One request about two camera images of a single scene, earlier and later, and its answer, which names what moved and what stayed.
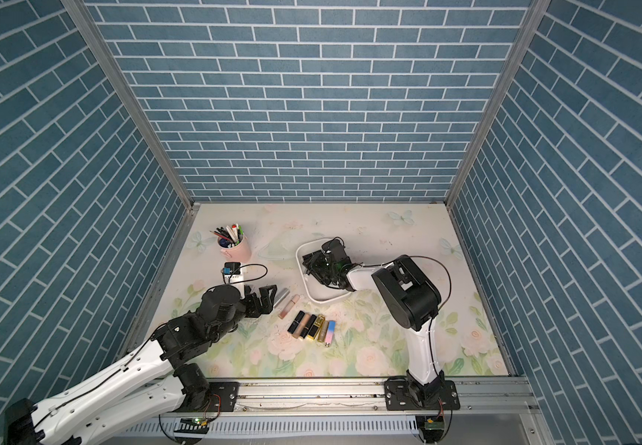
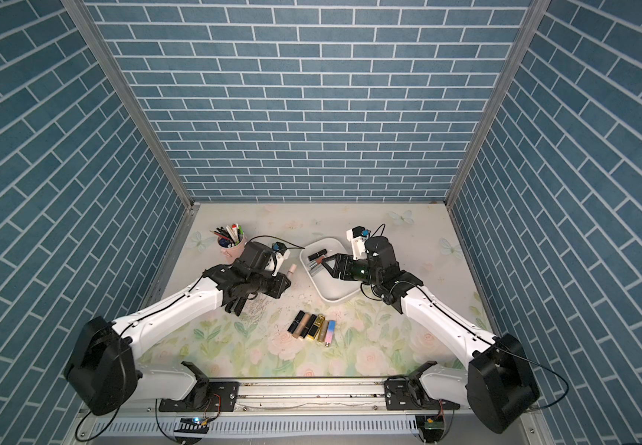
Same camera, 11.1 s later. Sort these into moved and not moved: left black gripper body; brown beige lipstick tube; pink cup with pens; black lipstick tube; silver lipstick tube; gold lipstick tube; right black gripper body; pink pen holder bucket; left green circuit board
Moved: left black gripper body; right black gripper body; silver lipstick tube
Not moved: gold lipstick tube; pink pen holder bucket; pink cup with pens; left green circuit board; black lipstick tube; brown beige lipstick tube
